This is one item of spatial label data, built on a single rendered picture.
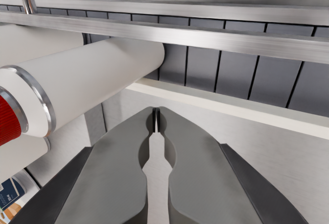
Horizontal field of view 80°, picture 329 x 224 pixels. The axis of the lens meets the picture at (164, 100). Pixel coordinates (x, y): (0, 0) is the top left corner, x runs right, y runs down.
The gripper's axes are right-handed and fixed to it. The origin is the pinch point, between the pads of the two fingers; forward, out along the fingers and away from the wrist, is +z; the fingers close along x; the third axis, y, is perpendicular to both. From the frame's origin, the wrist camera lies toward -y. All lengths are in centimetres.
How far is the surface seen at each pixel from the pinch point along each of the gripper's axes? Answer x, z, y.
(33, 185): -43, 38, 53
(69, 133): -19.1, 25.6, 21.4
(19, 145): -31.4, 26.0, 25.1
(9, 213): -116, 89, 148
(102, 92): -4.3, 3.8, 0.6
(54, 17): -9.8, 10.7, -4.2
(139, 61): -1.6, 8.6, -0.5
